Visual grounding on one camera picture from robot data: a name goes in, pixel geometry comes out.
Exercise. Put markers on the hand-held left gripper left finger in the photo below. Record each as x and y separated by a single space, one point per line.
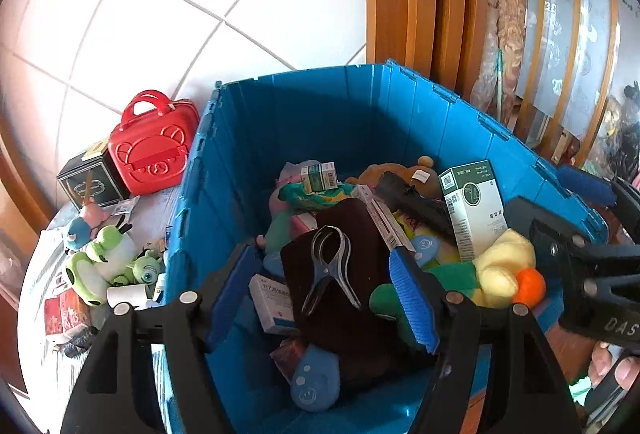
232 294

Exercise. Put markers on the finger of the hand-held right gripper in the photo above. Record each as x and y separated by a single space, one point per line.
585 186
555 234

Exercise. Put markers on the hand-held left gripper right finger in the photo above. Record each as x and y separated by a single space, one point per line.
415 299

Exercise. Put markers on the blue and white box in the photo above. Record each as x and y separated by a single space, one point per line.
272 304

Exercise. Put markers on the yellow duck plush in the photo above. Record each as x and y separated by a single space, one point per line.
505 259

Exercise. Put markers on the green and white box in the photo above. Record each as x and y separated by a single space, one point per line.
472 214

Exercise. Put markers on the blue plastic storage container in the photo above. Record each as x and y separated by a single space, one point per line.
350 114

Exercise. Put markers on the person's right hand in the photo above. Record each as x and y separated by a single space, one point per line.
602 359

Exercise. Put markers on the light blue smiley toy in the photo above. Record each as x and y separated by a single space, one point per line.
427 249
315 384

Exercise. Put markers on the yellow printed pouch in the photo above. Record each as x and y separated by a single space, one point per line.
415 226

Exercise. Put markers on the small white bottle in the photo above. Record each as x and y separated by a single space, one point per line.
159 289

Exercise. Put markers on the pink green plush toy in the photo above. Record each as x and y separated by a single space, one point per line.
280 229

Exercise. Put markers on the red foil packet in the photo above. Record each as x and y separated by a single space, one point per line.
287 356

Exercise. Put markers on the long white pink box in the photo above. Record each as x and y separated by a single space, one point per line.
382 219

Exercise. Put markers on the small green monster plush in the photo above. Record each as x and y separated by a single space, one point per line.
145 271

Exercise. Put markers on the dark brown cloth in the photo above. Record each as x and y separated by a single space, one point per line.
360 219

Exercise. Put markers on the white cylinder bottle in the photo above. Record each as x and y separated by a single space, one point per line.
127 296

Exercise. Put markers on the yellow green packet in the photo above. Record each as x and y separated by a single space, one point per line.
320 201

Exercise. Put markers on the brown bear plush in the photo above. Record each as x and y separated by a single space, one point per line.
370 174

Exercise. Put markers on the green stick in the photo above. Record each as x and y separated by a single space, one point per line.
500 84

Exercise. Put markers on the green frog plush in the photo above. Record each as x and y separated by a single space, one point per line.
107 244

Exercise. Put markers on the small carded package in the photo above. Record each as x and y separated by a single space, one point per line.
122 214

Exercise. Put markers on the small green white box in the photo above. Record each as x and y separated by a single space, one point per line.
320 178

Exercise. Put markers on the dark cloth item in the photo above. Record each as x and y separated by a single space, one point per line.
80 341

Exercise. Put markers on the red toy case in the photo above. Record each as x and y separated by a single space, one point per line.
150 154

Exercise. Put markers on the pig plush toy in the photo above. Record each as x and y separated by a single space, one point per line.
82 229

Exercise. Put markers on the red patterned packet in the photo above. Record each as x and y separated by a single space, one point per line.
65 314

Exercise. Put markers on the frosted glass door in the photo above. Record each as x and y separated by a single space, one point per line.
565 14

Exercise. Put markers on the black square box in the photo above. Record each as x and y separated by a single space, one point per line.
92 184

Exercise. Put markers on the white patterned cloth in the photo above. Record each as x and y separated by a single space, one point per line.
75 379

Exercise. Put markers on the patterned rolled carpet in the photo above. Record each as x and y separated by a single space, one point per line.
512 14

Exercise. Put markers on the wooden furniture edge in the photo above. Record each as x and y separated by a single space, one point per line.
15 214

